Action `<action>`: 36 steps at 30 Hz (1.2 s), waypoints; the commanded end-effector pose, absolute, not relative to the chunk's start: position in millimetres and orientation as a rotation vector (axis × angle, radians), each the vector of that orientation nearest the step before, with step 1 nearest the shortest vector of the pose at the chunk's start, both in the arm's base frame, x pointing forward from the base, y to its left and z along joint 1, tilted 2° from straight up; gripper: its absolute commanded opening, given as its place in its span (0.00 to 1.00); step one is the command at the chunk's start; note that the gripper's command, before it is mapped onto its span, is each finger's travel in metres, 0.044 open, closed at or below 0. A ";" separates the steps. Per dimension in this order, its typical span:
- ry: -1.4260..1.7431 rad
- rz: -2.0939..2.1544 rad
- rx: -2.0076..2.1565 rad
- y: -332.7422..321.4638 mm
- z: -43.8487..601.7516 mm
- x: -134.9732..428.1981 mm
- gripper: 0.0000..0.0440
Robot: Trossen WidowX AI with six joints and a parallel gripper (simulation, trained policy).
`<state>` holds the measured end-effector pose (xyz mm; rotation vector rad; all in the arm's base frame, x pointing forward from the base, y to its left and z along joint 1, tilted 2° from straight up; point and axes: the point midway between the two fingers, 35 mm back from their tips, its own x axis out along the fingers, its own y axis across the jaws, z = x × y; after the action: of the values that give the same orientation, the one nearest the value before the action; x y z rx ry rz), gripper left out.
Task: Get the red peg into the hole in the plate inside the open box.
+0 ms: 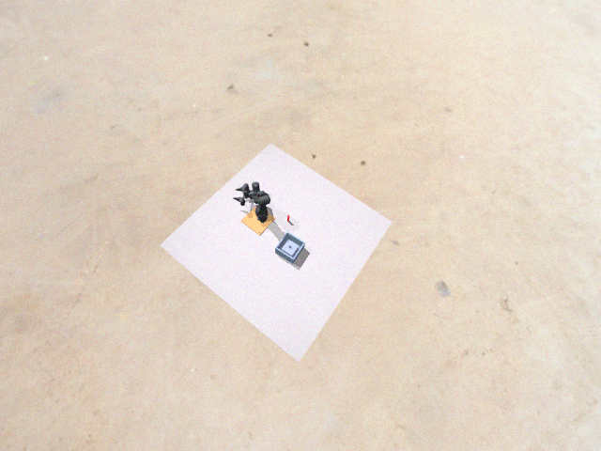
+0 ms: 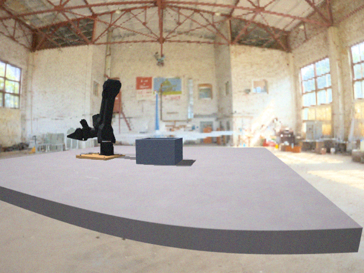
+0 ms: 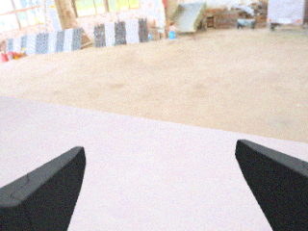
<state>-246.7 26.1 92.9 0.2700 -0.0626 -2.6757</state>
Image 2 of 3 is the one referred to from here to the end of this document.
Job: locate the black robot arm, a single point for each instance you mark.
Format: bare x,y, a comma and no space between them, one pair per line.
102,122

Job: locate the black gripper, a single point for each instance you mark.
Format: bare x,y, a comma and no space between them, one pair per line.
80,134

